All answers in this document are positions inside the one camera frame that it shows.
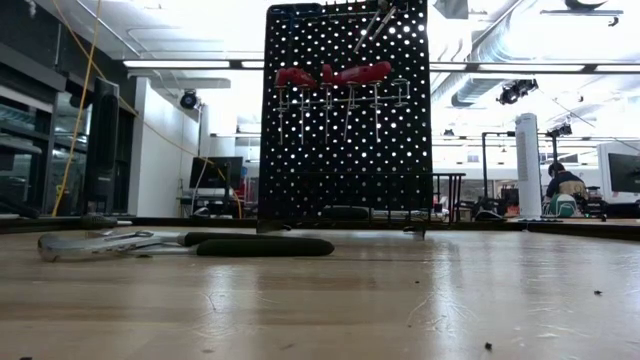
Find black ceiling spotlight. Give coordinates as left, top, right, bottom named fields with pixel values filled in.
left=496, top=78, right=540, bottom=106

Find tall black column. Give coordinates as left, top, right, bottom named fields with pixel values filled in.
left=83, top=77, right=121, bottom=214

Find dark computer monitor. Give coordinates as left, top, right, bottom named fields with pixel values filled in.
left=607, top=152, right=640, bottom=195
left=188, top=155, right=245, bottom=190

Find black pegboard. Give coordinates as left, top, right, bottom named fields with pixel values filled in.
left=257, top=0, right=434, bottom=234

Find green and white object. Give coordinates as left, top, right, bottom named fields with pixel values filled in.
left=547, top=193, right=580, bottom=219

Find long ceiling light bar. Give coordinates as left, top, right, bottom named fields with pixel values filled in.
left=429, top=62, right=640, bottom=73
left=122, top=59, right=266, bottom=70

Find blue T-handle hex key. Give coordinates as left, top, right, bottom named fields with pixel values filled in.
left=268, top=2, right=325, bottom=66

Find dark glass shelving cabinet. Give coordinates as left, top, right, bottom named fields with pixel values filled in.
left=0, top=42, right=59, bottom=216

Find chrome hook rack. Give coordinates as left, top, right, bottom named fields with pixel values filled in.
left=292, top=3, right=404, bottom=24

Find black-handled slip-joint pliers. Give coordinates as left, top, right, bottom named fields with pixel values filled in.
left=37, top=229, right=336, bottom=264

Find black metal table frame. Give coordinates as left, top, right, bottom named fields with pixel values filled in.
left=0, top=214, right=640, bottom=241

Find round black wall camera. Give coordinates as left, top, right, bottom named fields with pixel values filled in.
left=178, top=88, right=200, bottom=111

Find black light stand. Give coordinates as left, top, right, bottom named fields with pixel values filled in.
left=545, top=122, right=575, bottom=197

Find white tower fan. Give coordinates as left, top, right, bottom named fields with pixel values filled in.
left=514, top=112, right=544, bottom=219

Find small black screwdriver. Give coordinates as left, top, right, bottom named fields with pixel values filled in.
left=79, top=213, right=134, bottom=229

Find chrome ring tool holder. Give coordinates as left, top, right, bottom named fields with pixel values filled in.
left=273, top=78, right=411, bottom=110

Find person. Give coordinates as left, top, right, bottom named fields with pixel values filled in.
left=545, top=161, right=589, bottom=200

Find black pipe stand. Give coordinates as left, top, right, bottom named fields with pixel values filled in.
left=480, top=130, right=517, bottom=216

